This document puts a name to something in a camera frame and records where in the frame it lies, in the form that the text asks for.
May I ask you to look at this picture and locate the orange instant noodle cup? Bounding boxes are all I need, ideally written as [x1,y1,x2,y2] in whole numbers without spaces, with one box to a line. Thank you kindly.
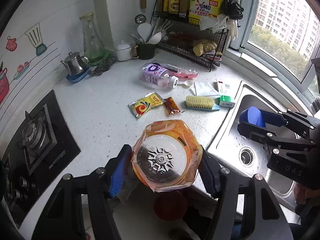
[131,120,204,192]

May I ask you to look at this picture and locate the white plastic spoon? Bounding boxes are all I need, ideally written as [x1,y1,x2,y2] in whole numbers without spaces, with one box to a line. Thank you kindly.
[178,80,193,87]

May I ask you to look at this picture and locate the brown sauce sachet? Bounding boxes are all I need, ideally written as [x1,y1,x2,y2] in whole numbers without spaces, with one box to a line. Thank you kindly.
[164,97,181,115]

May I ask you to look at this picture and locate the yellow red seasoning sachet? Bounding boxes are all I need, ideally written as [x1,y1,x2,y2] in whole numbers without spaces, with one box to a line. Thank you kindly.
[128,92,164,119]

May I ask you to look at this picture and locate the pink blue plastic package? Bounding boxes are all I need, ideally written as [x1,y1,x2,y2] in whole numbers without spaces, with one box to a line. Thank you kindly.
[152,61,198,80]

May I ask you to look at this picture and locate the purple label plastic bottle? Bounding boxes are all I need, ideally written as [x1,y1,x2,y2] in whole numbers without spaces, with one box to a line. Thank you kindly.
[139,63,179,89]

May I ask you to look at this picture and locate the red trash bin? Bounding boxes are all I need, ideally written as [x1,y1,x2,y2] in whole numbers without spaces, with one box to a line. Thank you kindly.
[153,191,188,221]

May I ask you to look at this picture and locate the stainless steel sink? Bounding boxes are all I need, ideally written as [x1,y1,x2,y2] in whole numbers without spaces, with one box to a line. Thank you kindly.
[207,81,296,211]

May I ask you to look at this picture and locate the green soap box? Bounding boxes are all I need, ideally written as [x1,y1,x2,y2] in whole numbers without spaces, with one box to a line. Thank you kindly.
[219,95,235,108]

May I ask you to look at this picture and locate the white paper wrapper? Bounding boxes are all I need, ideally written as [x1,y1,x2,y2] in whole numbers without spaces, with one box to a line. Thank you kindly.
[189,82,221,98]

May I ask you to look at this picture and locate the yellow bristle scrub brush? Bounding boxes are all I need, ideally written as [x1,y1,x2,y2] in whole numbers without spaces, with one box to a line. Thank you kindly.
[185,95,220,112]

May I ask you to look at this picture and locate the black gas stove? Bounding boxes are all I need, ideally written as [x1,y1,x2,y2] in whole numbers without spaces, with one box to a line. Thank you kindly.
[2,90,81,227]

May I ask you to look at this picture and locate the ginger root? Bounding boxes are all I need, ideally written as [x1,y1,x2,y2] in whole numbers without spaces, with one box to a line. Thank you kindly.
[193,40,217,57]

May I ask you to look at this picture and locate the black plastic bag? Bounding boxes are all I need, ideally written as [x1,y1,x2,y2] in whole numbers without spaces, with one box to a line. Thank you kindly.
[221,0,244,20]

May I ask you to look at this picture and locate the blue teapot tray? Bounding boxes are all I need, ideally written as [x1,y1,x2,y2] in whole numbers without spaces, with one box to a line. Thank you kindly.
[66,67,90,83]

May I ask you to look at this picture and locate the dark steel wool scrubber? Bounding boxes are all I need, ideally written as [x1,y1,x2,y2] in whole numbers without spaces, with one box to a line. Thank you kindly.
[88,54,117,76]

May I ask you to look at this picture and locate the yellow OMO detergent jug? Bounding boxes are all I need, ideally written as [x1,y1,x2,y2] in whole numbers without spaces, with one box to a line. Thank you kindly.
[188,0,223,25]

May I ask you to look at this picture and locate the steel teapot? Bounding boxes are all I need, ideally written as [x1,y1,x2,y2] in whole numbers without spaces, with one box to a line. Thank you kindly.
[60,52,89,76]

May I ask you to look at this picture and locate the dark green utensil mug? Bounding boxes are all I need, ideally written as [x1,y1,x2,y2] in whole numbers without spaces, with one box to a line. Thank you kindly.
[131,44,156,60]

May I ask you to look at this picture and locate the white lidded sugar pot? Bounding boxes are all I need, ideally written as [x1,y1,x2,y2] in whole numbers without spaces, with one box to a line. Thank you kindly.
[116,41,132,61]

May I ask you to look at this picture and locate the glass carafe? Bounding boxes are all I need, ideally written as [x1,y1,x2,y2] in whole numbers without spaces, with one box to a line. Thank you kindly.
[80,12,107,66]

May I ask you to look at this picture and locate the white rice paddle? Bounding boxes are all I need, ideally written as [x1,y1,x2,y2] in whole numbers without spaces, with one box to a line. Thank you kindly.
[137,23,151,43]

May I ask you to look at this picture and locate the black wire rack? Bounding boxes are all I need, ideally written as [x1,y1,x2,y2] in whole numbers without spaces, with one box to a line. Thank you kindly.
[150,0,228,70]

